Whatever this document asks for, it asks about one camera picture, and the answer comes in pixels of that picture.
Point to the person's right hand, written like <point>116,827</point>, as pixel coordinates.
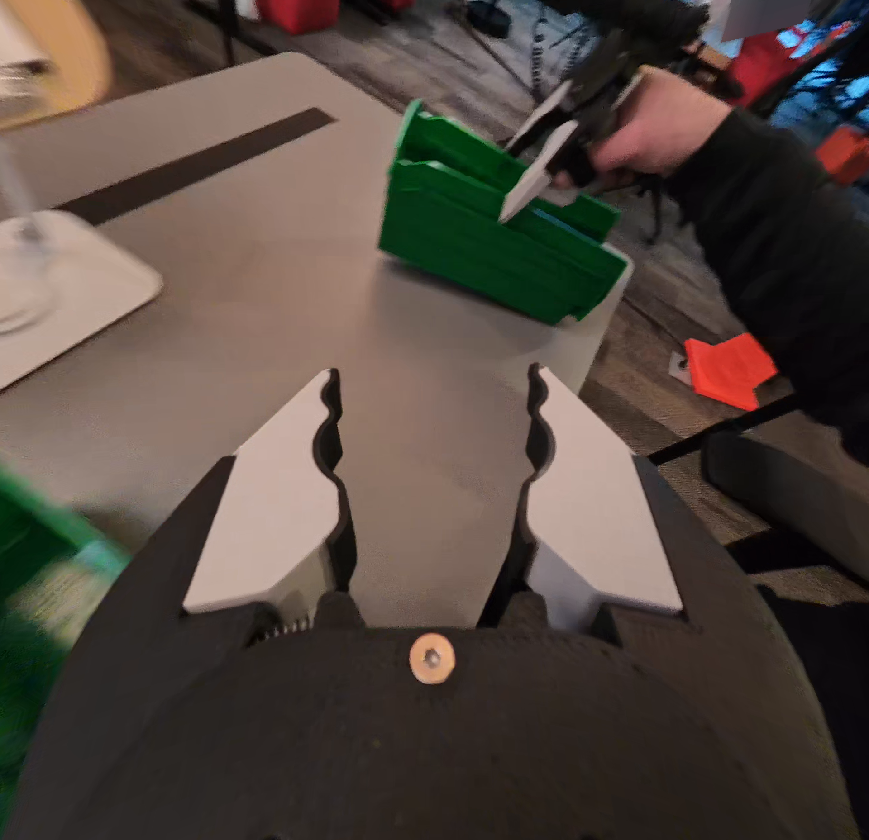
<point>665,127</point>

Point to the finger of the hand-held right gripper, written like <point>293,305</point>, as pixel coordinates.
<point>543,114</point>
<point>540,172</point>

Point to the orange traffic cone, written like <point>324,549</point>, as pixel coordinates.
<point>730,372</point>

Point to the black pole floor stand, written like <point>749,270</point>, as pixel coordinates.
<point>487,20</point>

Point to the person's right forearm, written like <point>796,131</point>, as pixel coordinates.
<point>781,243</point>

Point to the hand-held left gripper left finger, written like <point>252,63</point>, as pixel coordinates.
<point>271,528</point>

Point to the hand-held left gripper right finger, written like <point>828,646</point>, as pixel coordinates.
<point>597,528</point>

